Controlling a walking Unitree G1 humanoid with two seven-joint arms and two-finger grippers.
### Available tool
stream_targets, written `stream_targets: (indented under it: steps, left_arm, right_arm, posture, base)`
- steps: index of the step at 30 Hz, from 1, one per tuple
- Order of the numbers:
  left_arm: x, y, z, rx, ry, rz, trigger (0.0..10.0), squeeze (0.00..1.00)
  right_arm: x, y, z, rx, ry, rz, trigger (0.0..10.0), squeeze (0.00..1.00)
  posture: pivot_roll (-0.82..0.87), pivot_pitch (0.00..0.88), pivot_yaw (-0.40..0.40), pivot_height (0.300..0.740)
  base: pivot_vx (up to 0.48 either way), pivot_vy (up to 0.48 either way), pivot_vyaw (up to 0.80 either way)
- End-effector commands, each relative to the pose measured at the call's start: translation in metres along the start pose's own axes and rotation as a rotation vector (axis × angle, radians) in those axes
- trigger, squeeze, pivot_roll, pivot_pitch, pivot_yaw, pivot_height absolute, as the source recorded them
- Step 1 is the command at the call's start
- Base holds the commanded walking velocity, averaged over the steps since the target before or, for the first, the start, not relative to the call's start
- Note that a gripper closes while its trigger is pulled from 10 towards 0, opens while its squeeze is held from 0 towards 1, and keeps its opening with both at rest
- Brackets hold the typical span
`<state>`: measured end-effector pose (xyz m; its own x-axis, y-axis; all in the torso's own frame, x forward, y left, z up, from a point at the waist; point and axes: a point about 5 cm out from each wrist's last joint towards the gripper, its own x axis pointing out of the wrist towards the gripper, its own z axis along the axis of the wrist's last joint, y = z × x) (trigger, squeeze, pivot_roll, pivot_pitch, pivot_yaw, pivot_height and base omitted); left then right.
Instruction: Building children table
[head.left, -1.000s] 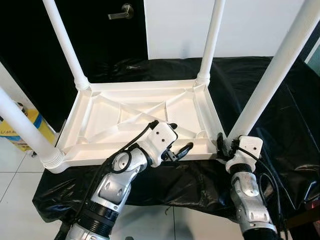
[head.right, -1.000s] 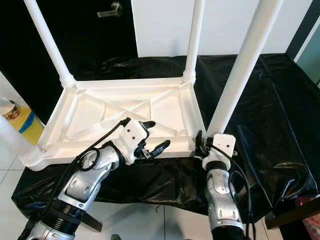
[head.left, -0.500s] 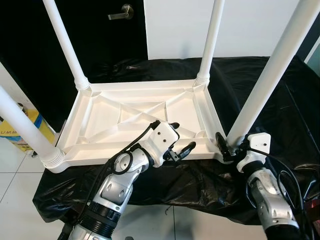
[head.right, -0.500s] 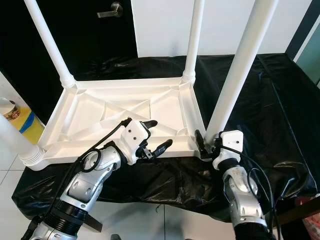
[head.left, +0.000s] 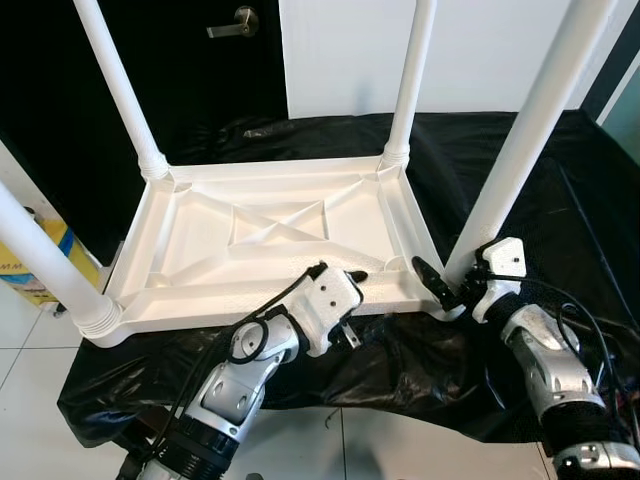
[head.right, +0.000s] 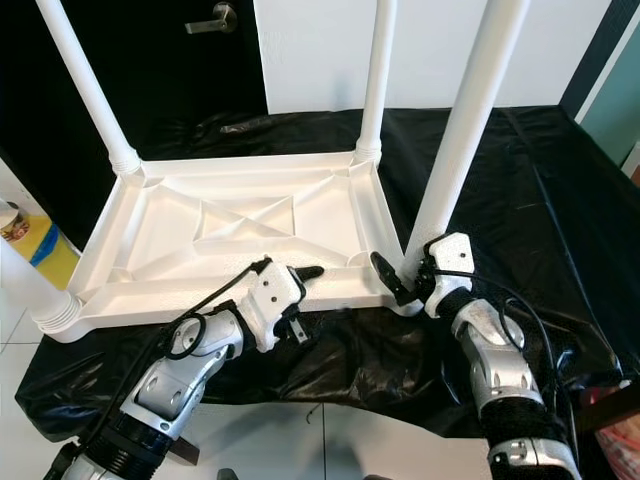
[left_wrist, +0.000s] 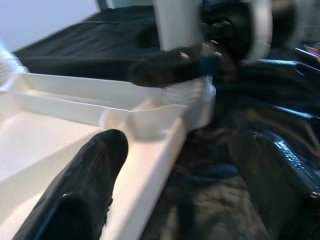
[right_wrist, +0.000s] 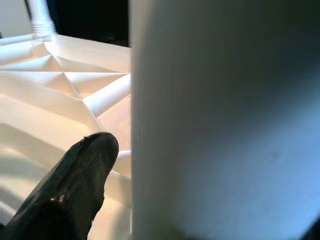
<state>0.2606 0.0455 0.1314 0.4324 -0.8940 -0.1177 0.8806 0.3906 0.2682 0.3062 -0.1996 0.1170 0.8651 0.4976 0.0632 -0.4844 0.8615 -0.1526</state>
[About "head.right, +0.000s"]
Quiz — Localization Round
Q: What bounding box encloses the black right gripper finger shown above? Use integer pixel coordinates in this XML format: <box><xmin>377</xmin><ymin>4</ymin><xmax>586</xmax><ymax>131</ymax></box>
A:
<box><xmin>370</xmin><ymin>251</ymin><xmax>416</xmax><ymax>308</ymax></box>

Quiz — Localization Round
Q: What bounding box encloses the white plastic children table top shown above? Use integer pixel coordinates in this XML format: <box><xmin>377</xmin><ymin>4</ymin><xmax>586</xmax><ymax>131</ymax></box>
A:
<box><xmin>40</xmin><ymin>150</ymin><xmax>423</xmax><ymax>343</ymax></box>

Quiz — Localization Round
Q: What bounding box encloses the black plastic table cover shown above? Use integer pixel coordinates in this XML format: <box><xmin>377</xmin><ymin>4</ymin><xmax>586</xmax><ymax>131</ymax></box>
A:
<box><xmin>15</xmin><ymin>105</ymin><xmax>640</xmax><ymax>441</ymax></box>

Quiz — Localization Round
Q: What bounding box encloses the printed paper cup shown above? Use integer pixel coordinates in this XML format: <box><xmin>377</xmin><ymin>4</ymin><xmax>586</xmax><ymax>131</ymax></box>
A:
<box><xmin>0</xmin><ymin>202</ymin><xmax>33</xmax><ymax>243</ymax></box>

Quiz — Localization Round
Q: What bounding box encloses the dark brown wooden bar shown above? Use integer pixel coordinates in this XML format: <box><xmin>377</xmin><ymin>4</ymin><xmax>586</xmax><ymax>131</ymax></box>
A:
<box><xmin>575</xmin><ymin>375</ymin><xmax>640</xmax><ymax>421</ymax></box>

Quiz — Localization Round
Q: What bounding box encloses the black door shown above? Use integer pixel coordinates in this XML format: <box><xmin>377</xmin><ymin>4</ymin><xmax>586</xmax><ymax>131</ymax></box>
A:
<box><xmin>0</xmin><ymin>0</ymin><xmax>269</xmax><ymax>261</ymax></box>

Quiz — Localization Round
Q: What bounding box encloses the red patterned plastic bag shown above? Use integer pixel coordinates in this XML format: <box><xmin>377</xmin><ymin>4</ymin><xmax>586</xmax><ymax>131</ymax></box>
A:
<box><xmin>585</xmin><ymin>390</ymin><xmax>640</xmax><ymax>480</ymax></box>

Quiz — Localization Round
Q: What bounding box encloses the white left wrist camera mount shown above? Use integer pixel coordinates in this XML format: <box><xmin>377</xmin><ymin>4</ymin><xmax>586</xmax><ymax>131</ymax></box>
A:
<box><xmin>240</xmin><ymin>258</ymin><xmax>306</xmax><ymax>353</ymax></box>

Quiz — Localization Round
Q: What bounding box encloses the brass door handle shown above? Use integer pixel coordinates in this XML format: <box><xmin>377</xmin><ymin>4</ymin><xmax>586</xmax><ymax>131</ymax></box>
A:
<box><xmin>185</xmin><ymin>3</ymin><xmax>241</xmax><ymax>36</ymax></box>

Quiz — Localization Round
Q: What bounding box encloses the dark grey door frame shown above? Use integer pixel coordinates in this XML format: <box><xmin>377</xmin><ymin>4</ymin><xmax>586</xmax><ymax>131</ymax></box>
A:
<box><xmin>560</xmin><ymin>0</ymin><xmax>640</xmax><ymax>121</ymax></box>

